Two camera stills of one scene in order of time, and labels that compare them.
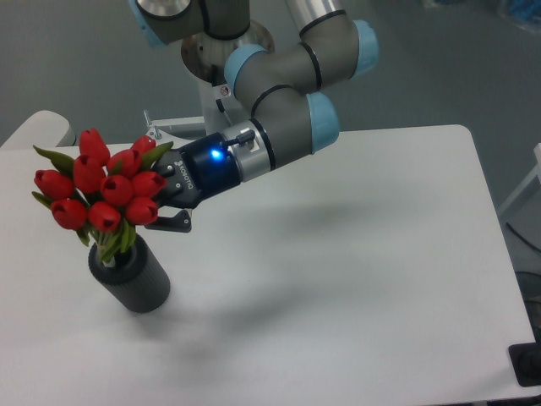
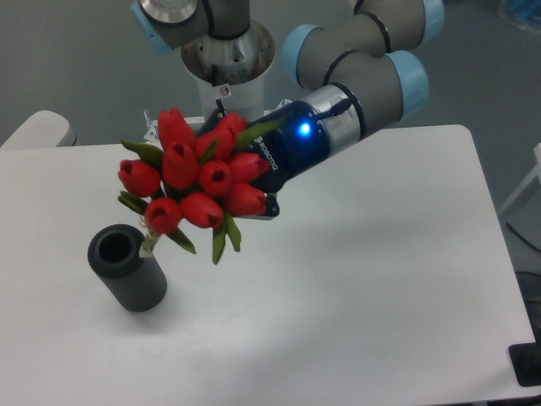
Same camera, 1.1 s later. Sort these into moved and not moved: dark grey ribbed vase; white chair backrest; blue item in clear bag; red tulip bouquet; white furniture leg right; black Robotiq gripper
Moved: black Robotiq gripper; red tulip bouquet
Not moved: white chair backrest; dark grey ribbed vase; blue item in clear bag; white furniture leg right
